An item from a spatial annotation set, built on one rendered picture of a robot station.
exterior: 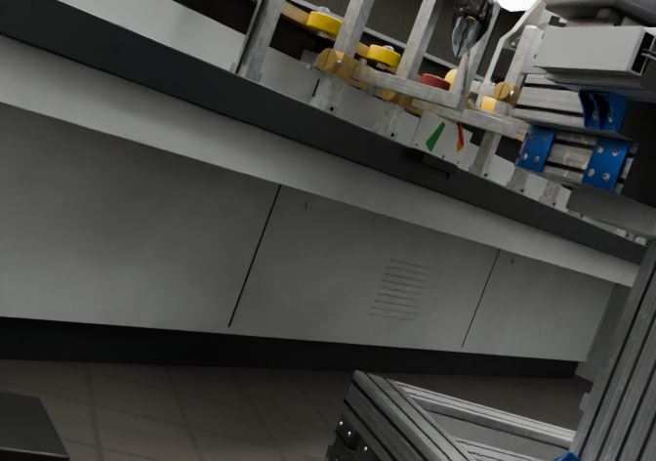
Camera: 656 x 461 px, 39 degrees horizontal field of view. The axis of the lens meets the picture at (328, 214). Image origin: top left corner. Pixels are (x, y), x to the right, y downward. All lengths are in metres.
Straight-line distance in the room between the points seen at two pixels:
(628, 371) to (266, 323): 1.09
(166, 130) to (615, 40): 0.80
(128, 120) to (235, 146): 0.28
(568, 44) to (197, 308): 1.13
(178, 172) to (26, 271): 0.40
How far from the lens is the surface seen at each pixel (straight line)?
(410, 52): 2.21
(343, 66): 1.99
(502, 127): 2.09
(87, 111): 1.60
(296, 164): 1.99
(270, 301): 2.42
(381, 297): 2.82
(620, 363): 1.69
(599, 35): 1.49
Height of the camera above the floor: 0.63
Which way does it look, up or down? 4 degrees down
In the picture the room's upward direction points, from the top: 20 degrees clockwise
